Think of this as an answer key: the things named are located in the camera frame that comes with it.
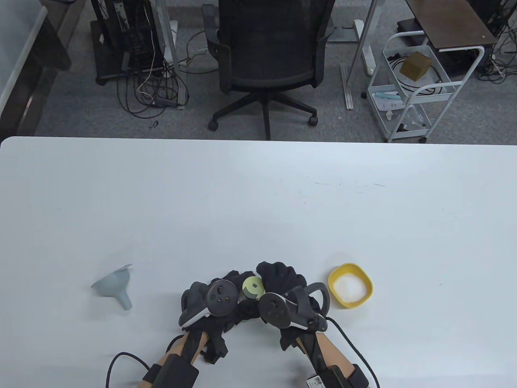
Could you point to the yellow plastic bowl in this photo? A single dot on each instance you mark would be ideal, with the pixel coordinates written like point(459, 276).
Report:
point(363, 279)

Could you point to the black flat device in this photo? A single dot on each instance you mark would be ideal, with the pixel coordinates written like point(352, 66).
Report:
point(410, 25)

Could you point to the dark wooden cabinet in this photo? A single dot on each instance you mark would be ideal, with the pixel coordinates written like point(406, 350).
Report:
point(52, 44)

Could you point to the brown cardboard box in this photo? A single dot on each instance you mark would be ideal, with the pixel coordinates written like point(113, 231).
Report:
point(416, 64)

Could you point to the pale yellow press dispenser lid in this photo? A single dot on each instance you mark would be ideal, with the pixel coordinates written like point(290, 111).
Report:
point(252, 287)

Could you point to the pale partition panel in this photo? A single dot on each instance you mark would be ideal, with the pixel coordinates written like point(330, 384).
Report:
point(16, 40)

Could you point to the white desk foot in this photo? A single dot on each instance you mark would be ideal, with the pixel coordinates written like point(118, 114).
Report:
point(368, 56)

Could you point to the white metal desk frame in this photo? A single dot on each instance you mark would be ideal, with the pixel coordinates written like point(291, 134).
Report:
point(362, 44)
point(171, 44)

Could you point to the person's right forearm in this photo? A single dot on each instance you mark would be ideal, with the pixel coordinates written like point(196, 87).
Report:
point(335, 351)

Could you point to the aluminium rails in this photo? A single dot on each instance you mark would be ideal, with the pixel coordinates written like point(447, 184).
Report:
point(344, 81)

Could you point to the grey plastic funnel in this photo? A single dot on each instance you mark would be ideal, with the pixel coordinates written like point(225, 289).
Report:
point(111, 285)

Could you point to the black mesh office chair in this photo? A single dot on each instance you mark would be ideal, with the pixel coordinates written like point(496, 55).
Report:
point(266, 48)

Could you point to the white packet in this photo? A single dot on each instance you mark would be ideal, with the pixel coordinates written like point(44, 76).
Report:
point(387, 104)

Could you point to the dark wooden side table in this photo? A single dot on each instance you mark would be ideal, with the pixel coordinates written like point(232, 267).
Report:
point(452, 20)

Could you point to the grey metal base plate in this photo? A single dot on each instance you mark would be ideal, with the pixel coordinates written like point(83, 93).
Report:
point(343, 34)

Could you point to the black tracking controller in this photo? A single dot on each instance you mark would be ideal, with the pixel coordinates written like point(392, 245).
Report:
point(274, 309)
point(220, 299)

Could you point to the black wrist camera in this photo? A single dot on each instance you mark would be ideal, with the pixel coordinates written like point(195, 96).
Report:
point(293, 343)
point(216, 349)

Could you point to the person's left hand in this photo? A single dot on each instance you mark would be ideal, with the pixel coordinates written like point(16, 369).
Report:
point(234, 279)

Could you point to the white rolling cart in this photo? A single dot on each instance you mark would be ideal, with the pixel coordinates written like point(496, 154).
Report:
point(383, 121)

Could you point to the person's right hand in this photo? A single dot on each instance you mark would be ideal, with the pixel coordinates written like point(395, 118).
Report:
point(282, 277)

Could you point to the person's left forearm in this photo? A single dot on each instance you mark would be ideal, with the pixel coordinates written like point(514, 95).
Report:
point(169, 355)

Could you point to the black equipment rack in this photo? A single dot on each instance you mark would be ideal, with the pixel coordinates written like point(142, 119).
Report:
point(129, 40)

